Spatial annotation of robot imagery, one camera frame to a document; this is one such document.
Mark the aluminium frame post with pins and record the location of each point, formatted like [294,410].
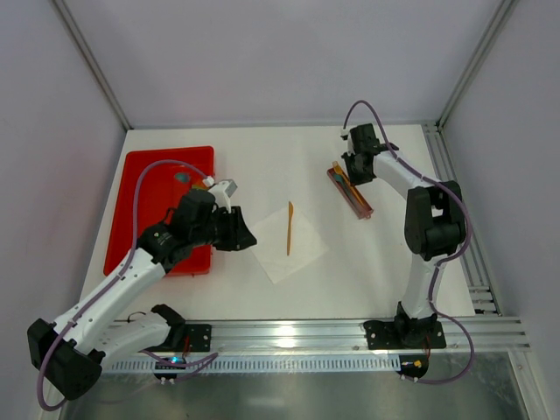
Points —
[484,46]
[72,28]

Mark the right aluminium frame post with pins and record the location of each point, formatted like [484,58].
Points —
[484,46]

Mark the teal spoon in tray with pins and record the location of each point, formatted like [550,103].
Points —
[182,177]

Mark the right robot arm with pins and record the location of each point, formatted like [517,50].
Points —
[434,227]

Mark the black mounting plate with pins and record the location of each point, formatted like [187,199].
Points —
[197,338]
[390,335]

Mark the right side aluminium rail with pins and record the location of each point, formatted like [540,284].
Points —
[468,251]

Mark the green rolled napkin bundle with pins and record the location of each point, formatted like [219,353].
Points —
[199,184]

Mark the teal plastic spoon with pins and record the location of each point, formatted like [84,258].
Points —
[346,189]

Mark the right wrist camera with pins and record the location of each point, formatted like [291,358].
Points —
[346,137]

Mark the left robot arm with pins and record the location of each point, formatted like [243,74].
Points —
[72,351]

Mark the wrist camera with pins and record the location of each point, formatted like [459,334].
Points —
[346,137]
[223,191]

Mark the left aluminium frame post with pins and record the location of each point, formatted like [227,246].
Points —
[72,28]

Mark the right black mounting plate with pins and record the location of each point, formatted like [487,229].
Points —
[390,335]

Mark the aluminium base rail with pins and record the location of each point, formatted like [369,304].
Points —
[488,334]

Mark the slotted cable duct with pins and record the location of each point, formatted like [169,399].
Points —
[265,364]

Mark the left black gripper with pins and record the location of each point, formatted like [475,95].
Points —
[232,228]

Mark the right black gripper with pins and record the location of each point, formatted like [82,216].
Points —
[358,161]

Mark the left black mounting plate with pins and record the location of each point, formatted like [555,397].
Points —
[197,338]

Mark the red plastic tray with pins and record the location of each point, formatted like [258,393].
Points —
[159,192]

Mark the white paper napkin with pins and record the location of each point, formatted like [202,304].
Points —
[307,246]

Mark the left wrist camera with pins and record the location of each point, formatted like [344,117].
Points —
[223,191]

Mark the brown utensil case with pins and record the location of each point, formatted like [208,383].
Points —
[350,190]

